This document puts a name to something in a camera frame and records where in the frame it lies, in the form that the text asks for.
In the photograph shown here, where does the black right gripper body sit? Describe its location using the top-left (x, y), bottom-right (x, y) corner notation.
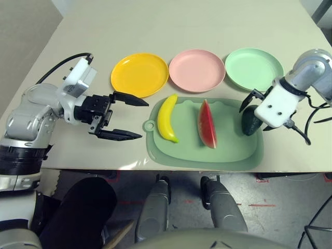
top-left (255, 87), bottom-right (273, 101)

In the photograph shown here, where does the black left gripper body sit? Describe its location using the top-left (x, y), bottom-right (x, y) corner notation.
top-left (74, 93), bottom-right (116, 137)

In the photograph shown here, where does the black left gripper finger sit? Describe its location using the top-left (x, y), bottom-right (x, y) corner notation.
top-left (113, 91), bottom-right (150, 107)
top-left (95, 128), bottom-right (143, 142)

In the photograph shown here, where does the dark green toy avocado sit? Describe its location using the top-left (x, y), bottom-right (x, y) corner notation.
top-left (241, 105), bottom-right (262, 137)

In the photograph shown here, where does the yellow toy banana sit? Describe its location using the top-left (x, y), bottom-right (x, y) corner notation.
top-left (157, 93), bottom-right (179, 143)

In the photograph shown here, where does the red toy watermelon slice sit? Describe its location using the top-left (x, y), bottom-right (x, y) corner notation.
top-left (197, 99), bottom-right (218, 149)

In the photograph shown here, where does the yellow plastic plate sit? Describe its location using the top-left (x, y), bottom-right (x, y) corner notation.
top-left (110, 52), bottom-right (169, 99)

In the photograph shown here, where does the mint green plastic plate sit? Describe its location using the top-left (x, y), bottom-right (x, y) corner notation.
top-left (225, 47), bottom-right (285, 93)

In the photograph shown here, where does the pink plastic plate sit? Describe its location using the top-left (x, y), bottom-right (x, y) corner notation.
top-left (169, 49), bottom-right (226, 93)

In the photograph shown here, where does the green silicone cutting mat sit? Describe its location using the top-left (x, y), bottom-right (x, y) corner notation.
top-left (142, 96), bottom-right (265, 172)

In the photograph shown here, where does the grey left robot leg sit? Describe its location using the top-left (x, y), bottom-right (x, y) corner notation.
top-left (135, 176), bottom-right (172, 243)

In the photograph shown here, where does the grey robot leg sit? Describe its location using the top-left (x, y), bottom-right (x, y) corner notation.
top-left (201, 176), bottom-right (248, 233)
top-left (135, 176), bottom-right (172, 243)

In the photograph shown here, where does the black padded stool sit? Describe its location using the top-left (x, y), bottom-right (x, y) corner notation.
top-left (38, 177), bottom-right (117, 249)

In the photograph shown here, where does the grey right robot leg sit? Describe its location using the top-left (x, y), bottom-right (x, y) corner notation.
top-left (201, 176), bottom-right (248, 233)

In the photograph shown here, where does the wooden stick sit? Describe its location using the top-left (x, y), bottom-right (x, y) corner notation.
top-left (107, 219), bottom-right (135, 249)

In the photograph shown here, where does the black framed side table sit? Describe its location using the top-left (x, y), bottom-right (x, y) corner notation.
top-left (311, 0), bottom-right (332, 28)

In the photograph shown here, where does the grey robot torso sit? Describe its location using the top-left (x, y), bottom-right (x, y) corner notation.
top-left (132, 228), bottom-right (286, 249)

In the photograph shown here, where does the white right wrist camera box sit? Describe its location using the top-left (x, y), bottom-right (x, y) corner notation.
top-left (254, 82), bottom-right (298, 128)

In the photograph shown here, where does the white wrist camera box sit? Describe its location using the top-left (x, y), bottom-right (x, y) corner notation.
top-left (56, 57), bottom-right (98, 122)
top-left (254, 82), bottom-right (298, 128)

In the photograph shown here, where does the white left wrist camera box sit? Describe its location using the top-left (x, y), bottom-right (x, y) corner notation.
top-left (56, 57), bottom-right (98, 122)

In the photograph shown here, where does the black left wrist camera cable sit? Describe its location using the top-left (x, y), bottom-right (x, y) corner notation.
top-left (36, 53), bottom-right (93, 85)

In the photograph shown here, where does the long black power cable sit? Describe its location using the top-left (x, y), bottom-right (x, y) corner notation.
top-left (298, 194), bottom-right (332, 249)

